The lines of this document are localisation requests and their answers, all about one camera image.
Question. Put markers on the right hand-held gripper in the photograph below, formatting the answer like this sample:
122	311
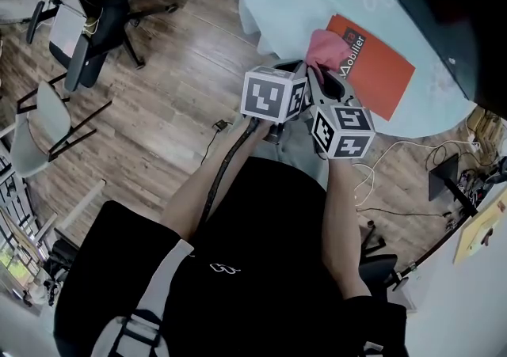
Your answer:
348	134

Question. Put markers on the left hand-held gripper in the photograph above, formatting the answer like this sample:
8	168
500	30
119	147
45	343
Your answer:
263	96

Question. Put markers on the pink cloth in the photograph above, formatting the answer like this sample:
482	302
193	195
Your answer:
325	48

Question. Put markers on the red book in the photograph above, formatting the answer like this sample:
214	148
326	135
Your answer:
380	78

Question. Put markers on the person's right forearm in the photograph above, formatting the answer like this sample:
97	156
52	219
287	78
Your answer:
340	229

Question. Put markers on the person's left forearm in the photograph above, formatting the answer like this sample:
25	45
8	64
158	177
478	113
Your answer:
186	205

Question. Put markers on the person's grey trousers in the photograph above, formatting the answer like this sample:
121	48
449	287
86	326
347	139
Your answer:
297	157

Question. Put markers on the black power adapter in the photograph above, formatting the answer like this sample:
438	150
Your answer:
219	124

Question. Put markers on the black mini fridge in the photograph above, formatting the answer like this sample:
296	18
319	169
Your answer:
467	31

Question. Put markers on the white power strip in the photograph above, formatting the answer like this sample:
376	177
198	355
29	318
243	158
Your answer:
474	145

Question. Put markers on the stack of cardboard boxes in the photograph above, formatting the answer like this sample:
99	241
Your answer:
487	126

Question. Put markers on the person's black shirt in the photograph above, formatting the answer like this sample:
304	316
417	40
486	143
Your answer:
269	248

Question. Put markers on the wooden desk with black stand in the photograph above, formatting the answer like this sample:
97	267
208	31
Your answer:
481	229

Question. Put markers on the white laptop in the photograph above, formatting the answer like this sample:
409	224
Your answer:
65	31

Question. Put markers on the grey plastic chair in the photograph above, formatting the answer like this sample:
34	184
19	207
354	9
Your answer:
35	137

